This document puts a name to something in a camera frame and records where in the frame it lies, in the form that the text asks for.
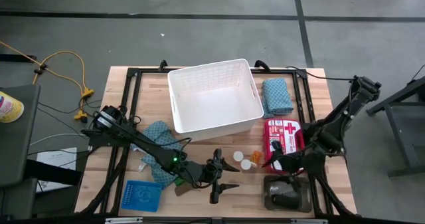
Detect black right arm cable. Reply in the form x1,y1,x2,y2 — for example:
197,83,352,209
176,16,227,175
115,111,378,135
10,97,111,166
285,66,358,82

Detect blue patterned gown white ties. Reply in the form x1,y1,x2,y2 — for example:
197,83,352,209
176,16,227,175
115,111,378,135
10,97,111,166
130,120,189,190

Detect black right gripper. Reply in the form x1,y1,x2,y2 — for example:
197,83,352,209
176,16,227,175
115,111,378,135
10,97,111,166
262,140,319,190

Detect black floor bar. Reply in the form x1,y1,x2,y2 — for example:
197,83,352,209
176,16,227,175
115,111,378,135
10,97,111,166
0,53,37,62

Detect silver aluminium bar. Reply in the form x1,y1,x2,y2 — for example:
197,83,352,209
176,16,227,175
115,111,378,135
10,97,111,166
104,217,143,224
291,218,328,224

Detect dark grey side cart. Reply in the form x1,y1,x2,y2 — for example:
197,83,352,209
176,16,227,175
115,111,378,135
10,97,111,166
0,84,43,188

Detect blue patterned cloth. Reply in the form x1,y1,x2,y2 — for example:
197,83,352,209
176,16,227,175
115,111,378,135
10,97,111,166
261,77,295,119

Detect blue plastic tray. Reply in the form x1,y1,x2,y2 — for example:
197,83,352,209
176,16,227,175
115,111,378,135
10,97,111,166
120,179,163,213

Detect white paper sheet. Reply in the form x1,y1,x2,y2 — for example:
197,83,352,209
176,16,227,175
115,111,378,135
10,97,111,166
35,146,78,193

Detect red first aid kit case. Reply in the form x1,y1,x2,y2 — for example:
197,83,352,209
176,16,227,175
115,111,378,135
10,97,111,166
263,118,306,175

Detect white perforated plastic basket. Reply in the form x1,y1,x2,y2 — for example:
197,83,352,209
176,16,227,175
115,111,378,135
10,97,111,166
167,58,265,142

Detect white floor cable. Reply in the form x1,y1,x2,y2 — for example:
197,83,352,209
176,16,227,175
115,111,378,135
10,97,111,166
29,132,89,147

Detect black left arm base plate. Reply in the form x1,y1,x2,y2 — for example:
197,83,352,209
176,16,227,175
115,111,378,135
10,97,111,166
88,130,133,148

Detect black metal side table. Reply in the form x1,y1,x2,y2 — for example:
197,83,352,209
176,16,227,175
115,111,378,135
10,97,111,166
366,76,425,178

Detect black aluminium table frame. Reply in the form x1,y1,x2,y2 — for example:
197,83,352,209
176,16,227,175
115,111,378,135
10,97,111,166
76,59,358,218

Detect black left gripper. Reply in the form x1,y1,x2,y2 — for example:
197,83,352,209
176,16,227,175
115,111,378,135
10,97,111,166
181,148,240,205

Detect yellow extension cord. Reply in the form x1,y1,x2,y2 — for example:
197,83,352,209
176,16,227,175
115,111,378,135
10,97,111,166
0,40,96,121

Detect yellow white wipes canister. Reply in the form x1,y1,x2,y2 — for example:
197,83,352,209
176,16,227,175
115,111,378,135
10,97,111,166
0,90,25,124

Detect dark grey plastic bin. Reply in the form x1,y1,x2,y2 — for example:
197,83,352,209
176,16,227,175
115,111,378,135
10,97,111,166
263,174,313,213

